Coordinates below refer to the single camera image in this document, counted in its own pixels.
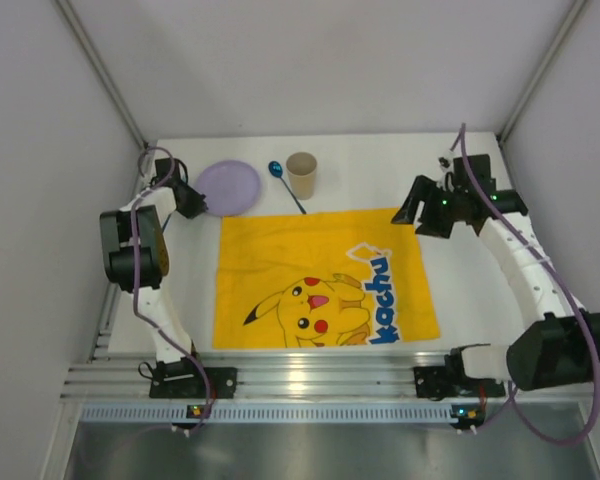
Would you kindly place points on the blue plastic fork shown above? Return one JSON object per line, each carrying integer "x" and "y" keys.
{"x": 165, "y": 225}

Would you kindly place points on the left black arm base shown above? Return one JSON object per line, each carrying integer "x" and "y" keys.
{"x": 182, "y": 380}

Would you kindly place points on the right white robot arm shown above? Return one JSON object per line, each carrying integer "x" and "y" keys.
{"x": 552, "y": 350}

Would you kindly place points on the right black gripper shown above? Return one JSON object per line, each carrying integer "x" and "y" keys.
{"x": 431, "y": 211}

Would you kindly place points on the aluminium mounting rail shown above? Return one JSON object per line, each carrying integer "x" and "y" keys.
{"x": 466, "y": 315}

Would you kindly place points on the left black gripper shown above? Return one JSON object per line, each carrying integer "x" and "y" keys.
{"x": 190, "y": 198}

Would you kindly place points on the yellow pikachu cloth mat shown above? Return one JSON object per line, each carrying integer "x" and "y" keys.
{"x": 323, "y": 280}

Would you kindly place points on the purple plastic plate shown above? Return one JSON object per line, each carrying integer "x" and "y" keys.
{"x": 230, "y": 187}

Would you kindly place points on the white slotted cable duct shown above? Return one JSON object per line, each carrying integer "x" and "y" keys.
{"x": 270, "y": 413}

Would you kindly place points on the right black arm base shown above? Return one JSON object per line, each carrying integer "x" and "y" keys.
{"x": 449, "y": 380}

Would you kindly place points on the blue metallic spoon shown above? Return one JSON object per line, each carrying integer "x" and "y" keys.
{"x": 276, "y": 170}

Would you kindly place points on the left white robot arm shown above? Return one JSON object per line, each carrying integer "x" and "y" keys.
{"x": 136, "y": 259}

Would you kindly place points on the beige paper cup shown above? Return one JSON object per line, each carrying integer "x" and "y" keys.
{"x": 302, "y": 171}

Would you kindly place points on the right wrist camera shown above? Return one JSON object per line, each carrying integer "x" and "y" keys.
{"x": 446, "y": 162}

